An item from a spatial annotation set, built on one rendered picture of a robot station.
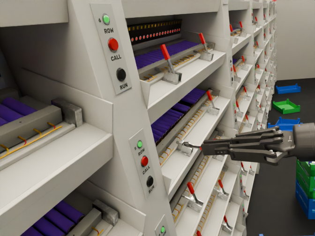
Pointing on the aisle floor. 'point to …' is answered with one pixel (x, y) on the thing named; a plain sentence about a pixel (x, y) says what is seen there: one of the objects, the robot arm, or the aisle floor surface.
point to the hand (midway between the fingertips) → (216, 147)
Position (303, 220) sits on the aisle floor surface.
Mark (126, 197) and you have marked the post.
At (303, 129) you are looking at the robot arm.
